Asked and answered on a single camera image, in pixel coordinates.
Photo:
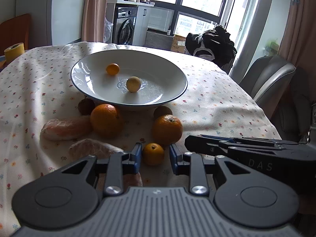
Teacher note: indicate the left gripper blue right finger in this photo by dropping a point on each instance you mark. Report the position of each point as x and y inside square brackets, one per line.
[194, 166]

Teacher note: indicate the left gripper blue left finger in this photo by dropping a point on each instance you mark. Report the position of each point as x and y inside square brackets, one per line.
[116, 166]

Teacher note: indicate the small orange kumquat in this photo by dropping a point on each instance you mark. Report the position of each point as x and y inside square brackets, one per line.
[153, 154]
[112, 69]

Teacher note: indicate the large orange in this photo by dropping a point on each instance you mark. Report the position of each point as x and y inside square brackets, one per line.
[166, 130]
[107, 121]

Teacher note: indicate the dark red small fruit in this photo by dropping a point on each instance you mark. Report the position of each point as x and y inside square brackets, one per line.
[86, 106]

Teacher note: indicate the peeled grapefruit piece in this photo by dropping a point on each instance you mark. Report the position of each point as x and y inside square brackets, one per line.
[67, 128]

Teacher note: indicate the white kitchen cabinet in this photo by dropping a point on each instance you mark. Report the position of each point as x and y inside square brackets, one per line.
[141, 25]

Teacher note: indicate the floral white tablecloth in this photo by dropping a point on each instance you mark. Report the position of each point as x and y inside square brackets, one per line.
[36, 87]

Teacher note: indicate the yellowish round longan fruit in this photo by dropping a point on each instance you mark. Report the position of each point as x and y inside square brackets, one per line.
[133, 84]

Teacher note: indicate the grey leather chair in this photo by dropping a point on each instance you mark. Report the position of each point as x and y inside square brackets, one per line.
[267, 79]

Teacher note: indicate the small orange kumquat in plate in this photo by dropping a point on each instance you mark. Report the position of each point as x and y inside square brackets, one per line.
[112, 69]

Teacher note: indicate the white plate with blue rim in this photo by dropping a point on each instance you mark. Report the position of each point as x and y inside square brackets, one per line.
[162, 81]

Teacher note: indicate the pink curtain right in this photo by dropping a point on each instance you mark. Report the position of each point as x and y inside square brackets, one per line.
[298, 42]

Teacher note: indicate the pink curtain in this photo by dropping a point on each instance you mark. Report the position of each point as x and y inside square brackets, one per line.
[92, 29]
[298, 42]

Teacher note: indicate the black clothes pile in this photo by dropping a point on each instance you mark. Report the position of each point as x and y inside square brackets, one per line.
[213, 45]

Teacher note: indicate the cardboard box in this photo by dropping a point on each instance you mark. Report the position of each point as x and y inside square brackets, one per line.
[178, 44]

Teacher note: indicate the grey washing machine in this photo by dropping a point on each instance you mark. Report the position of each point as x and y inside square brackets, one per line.
[124, 24]

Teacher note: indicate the yellow tape roll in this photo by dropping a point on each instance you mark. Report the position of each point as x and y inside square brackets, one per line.
[14, 51]

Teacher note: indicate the pink curtain left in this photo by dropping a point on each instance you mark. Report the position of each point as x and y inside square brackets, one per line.
[92, 29]

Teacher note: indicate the orange wooden chair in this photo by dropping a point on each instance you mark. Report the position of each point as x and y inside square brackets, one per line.
[15, 30]

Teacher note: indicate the white refrigerator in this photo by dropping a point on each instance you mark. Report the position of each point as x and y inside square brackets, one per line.
[40, 27]

